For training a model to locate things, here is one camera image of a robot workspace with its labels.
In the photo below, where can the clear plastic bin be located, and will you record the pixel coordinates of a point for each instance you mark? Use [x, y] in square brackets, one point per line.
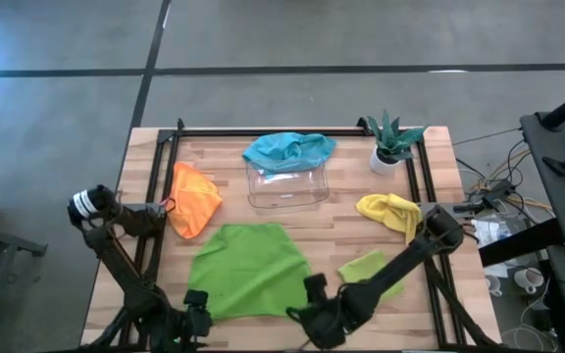
[287, 188]

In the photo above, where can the white paper sheet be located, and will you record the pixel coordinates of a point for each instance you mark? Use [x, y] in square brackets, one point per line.
[496, 269]

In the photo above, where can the yellow microfiber towel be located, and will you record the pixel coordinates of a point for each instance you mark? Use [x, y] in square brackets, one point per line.
[390, 211]

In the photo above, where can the dark metal cart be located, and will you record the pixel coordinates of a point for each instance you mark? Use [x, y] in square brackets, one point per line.
[3, 238]

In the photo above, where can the bright green microfiber towel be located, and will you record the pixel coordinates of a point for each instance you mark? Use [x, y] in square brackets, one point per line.
[248, 269]

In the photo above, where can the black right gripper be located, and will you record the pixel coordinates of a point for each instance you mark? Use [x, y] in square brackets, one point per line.
[329, 321]

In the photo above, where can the black metal floor beam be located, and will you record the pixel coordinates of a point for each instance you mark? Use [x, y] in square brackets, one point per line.
[518, 245]

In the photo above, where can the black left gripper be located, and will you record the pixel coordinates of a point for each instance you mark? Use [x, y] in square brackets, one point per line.
[198, 321]

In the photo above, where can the black aluminium table frame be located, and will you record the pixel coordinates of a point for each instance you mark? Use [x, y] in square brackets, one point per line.
[214, 132]

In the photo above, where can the orange microfiber towel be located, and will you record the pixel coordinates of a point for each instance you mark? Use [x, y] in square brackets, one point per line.
[194, 201]

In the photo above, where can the blue microfiber towel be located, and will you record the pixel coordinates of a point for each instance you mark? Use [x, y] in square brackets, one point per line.
[287, 149]

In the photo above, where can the white mug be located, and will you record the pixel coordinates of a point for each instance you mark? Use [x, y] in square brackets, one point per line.
[528, 279]
[494, 285]

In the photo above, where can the white plastic bag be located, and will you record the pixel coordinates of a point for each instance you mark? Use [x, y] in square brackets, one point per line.
[491, 233]

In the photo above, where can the black power box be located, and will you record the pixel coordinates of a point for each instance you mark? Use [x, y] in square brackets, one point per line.
[498, 188]

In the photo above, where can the black side desk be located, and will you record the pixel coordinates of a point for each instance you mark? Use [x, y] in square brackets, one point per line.
[564, 220]

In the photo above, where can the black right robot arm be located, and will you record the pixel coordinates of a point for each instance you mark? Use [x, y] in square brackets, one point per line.
[400, 267]

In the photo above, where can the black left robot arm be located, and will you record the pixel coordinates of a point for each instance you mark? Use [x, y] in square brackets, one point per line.
[116, 265]

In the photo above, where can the green plant in white pot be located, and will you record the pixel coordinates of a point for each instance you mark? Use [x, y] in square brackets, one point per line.
[390, 142]

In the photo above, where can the pale lime green microfiber towel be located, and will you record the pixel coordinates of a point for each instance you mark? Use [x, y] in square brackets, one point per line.
[361, 267]

